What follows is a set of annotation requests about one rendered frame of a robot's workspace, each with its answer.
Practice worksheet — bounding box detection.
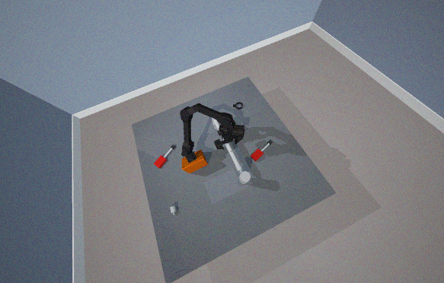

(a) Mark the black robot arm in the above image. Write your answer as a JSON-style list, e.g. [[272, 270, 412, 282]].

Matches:
[[180, 103, 244, 163]]

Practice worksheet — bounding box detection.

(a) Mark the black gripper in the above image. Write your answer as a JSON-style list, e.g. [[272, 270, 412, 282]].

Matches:
[[214, 135, 243, 150]]

